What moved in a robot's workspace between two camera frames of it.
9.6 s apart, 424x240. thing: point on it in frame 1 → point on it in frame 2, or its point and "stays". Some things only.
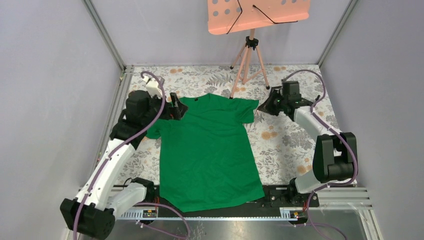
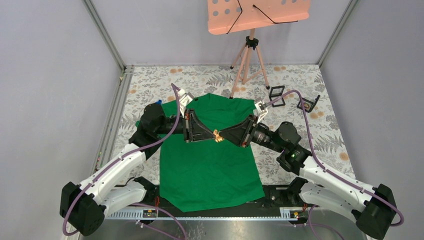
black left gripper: [175, 111] → [194, 130]
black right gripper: [267, 107] → [240, 134]
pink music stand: [226, 16] stays
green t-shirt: [206, 160] stays
